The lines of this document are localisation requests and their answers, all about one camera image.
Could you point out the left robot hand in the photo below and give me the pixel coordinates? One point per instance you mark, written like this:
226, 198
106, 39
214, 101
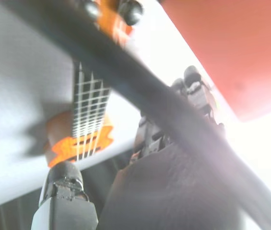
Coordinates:
161, 191

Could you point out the orange toy ukulele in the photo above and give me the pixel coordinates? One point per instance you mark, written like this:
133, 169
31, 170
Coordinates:
89, 107

